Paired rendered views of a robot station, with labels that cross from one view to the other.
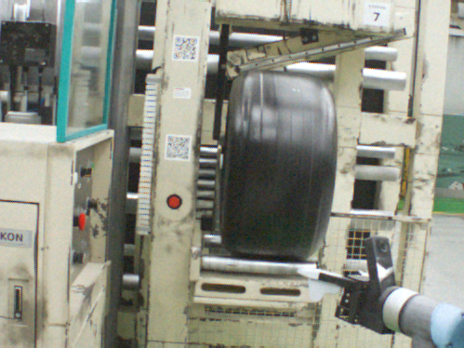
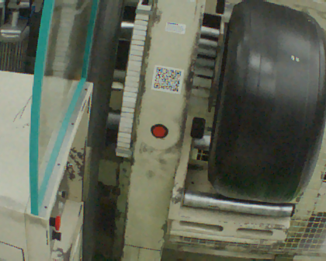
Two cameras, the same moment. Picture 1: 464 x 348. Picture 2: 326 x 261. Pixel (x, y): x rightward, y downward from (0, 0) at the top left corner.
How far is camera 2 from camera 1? 0.94 m
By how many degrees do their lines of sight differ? 28
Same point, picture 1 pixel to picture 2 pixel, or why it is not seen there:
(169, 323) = (146, 234)
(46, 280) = not seen: outside the picture
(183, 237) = (167, 165)
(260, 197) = (246, 171)
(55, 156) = (32, 224)
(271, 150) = (262, 130)
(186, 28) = not seen: outside the picture
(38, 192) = (21, 242)
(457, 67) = not seen: outside the picture
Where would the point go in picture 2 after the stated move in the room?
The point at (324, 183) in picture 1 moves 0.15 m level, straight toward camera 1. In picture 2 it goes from (306, 164) to (298, 196)
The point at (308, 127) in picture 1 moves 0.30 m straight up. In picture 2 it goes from (301, 109) to (316, 12)
